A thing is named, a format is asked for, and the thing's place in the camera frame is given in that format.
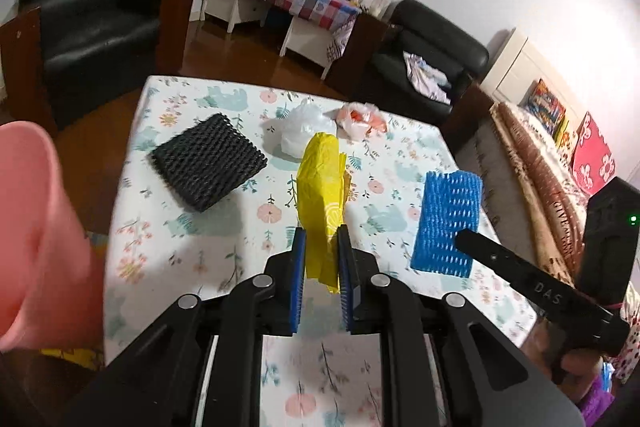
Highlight white plastic bag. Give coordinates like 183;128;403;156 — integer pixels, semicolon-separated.
281;100;336;159

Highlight checkered cloth white bench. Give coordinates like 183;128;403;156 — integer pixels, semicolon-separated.
201;0;361;78

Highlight pink plastic bin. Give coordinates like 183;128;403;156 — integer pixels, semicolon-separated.
1;121;104;351

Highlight black leather armchair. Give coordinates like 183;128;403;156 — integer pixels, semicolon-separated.
324;0;492;134
1;0;193;134

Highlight red floral pillow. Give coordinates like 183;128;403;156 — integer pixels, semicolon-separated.
572;112;616;196

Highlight cloth on armchair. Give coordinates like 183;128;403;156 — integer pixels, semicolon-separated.
404;52;450;105

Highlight blue foam net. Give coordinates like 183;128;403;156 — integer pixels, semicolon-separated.
410;170;483;279

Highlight colourful picture pillow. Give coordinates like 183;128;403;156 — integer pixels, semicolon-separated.
522;79;566;136

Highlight floral tablecloth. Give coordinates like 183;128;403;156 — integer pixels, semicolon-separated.
102;74;539;427

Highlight yellow paper trash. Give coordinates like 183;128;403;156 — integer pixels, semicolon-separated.
296;132;350;294

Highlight yellow plastic stool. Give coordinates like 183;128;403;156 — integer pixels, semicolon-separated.
40;348;104;372

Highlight black foam net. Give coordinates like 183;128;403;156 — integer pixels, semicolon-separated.
150;114;268;212

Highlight right hand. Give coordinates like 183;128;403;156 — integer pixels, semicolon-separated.
522;321;603;403

